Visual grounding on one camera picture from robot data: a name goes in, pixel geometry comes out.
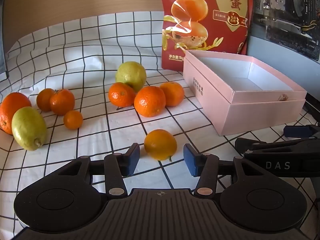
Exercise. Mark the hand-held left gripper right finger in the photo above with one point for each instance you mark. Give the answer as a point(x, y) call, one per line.
point(191, 161)

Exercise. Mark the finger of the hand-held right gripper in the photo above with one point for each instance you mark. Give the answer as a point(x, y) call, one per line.
point(275, 146)
point(297, 131)

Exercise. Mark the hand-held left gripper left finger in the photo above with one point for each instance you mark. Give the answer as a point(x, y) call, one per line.
point(132, 158)

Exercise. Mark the yellow-orange citrus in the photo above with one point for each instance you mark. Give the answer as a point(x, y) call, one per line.
point(160, 143)

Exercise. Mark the pink cardboard box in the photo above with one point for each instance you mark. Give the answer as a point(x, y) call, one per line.
point(250, 115)

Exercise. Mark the small orange mandarin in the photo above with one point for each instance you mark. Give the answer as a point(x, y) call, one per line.
point(73, 120)

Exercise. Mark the large orange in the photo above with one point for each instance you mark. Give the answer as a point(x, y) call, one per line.
point(12, 107)

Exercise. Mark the round yellow-green lemon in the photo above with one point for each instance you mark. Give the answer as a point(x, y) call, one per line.
point(131, 73)

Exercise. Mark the green lemon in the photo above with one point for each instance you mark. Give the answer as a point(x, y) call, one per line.
point(28, 127)

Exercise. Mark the white black-checked cloth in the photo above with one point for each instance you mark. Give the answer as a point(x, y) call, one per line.
point(87, 55)

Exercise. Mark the circuit board print box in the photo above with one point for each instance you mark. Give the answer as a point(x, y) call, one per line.
point(282, 10)

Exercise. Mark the red snack bag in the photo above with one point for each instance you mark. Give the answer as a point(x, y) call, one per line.
point(225, 5)

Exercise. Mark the black monitor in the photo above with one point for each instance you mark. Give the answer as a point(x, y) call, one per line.
point(2, 30)

